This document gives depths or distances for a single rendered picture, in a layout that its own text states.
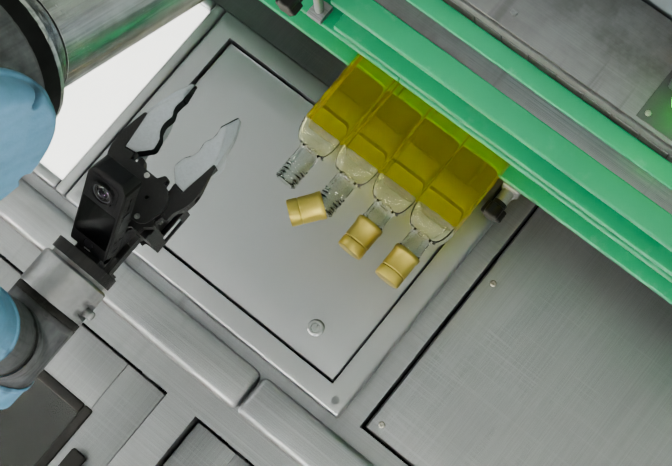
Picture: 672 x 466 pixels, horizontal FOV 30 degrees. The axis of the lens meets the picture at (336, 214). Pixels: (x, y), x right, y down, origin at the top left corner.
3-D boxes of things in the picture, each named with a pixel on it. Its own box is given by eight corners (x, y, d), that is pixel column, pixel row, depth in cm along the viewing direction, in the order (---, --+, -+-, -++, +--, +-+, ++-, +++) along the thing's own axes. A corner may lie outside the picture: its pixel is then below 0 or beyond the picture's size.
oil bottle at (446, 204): (506, 99, 158) (401, 228, 154) (511, 83, 153) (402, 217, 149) (543, 125, 157) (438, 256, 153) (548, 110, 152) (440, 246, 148)
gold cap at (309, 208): (321, 195, 155) (286, 203, 155) (319, 187, 151) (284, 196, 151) (327, 222, 154) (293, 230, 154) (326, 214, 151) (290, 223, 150)
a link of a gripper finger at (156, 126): (178, 91, 131) (136, 167, 129) (167, 69, 126) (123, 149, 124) (204, 102, 131) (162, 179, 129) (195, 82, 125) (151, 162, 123)
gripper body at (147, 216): (142, 168, 131) (65, 256, 129) (124, 141, 123) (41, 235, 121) (197, 211, 130) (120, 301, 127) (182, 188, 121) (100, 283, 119)
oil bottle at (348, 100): (398, 21, 162) (293, 146, 158) (398, 3, 156) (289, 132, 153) (433, 46, 160) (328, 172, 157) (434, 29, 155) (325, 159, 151)
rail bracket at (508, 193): (535, 141, 165) (473, 218, 163) (541, 124, 158) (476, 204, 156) (560, 159, 164) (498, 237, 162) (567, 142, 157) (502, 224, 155)
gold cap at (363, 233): (360, 218, 154) (337, 246, 153) (359, 211, 150) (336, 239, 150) (382, 236, 153) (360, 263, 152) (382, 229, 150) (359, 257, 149)
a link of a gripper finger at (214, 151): (244, 133, 130) (172, 187, 129) (236, 113, 124) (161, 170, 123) (262, 155, 129) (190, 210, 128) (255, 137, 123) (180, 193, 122)
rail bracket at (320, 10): (346, -36, 156) (282, 38, 154) (339, -103, 140) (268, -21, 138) (365, -22, 155) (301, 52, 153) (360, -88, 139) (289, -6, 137)
